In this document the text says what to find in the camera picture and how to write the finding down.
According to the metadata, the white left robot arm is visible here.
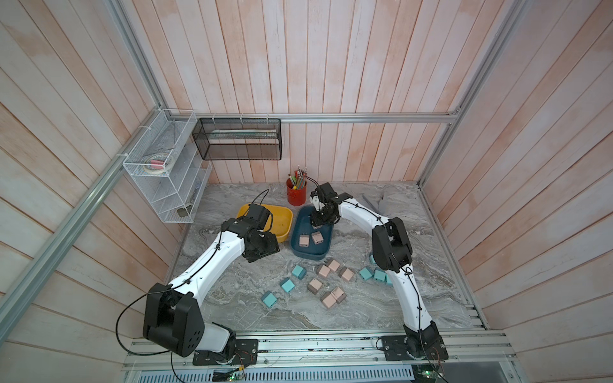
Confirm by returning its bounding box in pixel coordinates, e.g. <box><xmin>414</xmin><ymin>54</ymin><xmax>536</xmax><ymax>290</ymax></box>
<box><xmin>143</xmin><ymin>204</ymin><xmax>279</xmax><ymax>361</ymax></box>

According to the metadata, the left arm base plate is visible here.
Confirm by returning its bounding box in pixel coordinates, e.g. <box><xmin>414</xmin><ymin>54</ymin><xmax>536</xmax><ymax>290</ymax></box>
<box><xmin>193</xmin><ymin>339</ymin><xmax>259</xmax><ymax>367</ymax></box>

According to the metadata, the white wire shelf rack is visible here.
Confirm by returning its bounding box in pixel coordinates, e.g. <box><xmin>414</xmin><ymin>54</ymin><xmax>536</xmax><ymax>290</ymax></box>
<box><xmin>123</xmin><ymin>109</ymin><xmax>212</xmax><ymax>224</ymax></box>

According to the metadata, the teal plug upper centre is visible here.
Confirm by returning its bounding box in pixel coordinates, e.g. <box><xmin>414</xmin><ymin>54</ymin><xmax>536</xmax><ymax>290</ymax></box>
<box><xmin>291</xmin><ymin>265</ymin><xmax>307</xmax><ymax>280</ymax></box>

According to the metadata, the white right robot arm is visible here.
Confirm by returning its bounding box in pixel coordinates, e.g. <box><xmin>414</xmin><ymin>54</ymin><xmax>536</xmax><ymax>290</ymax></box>
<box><xmin>310</xmin><ymin>183</ymin><xmax>442</xmax><ymax>360</ymax></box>

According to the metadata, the red pencil cup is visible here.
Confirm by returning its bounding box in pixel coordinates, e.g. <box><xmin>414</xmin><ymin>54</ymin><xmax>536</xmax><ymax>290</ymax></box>
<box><xmin>286</xmin><ymin>168</ymin><xmax>307</xmax><ymax>206</ymax></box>

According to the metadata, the teal plug lower centre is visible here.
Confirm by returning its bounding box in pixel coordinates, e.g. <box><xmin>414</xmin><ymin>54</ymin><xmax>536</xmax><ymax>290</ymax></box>
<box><xmin>279</xmin><ymin>278</ymin><xmax>295</xmax><ymax>294</ymax></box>

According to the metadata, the black mesh wall basket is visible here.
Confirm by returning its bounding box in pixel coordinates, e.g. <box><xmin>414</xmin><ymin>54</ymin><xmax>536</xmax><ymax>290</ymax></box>
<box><xmin>192</xmin><ymin>117</ymin><xmax>284</xmax><ymax>161</ymax></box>

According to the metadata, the pink plug top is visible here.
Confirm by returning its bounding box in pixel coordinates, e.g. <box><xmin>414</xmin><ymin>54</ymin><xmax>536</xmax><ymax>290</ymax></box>
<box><xmin>326</xmin><ymin>259</ymin><xmax>341</xmax><ymax>272</ymax></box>

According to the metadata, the yellow plastic bin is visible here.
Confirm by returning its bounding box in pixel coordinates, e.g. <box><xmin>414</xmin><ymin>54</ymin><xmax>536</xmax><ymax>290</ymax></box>
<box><xmin>236</xmin><ymin>204</ymin><xmax>293</xmax><ymax>244</ymax></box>

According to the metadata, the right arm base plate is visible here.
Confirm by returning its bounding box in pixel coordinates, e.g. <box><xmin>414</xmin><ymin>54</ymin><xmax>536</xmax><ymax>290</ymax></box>
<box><xmin>379</xmin><ymin>335</ymin><xmax>449</xmax><ymax>362</ymax></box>

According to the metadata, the dark teal plastic bin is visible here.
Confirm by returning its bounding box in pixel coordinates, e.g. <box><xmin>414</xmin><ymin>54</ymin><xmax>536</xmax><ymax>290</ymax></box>
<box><xmin>290</xmin><ymin>206</ymin><xmax>334</xmax><ymax>261</ymax></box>

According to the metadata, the teal plug far left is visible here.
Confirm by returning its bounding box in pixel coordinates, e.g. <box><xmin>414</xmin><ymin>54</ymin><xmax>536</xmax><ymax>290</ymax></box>
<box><xmin>261</xmin><ymin>291</ymin><xmax>277</xmax><ymax>308</ymax></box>

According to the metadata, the grey tool on table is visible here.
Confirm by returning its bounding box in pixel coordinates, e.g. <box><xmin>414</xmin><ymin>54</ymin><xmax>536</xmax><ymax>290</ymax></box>
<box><xmin>362</xmin><ymin>193</ymin><xmax>386</xmax><ymax>215</ymax></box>

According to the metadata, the tape roll on shelf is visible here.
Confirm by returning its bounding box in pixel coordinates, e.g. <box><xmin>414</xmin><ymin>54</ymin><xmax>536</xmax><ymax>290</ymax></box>
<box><xmin>142</xmin><ymin>153</ymin><xmax>173</xmax><ymax>176</ymax></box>

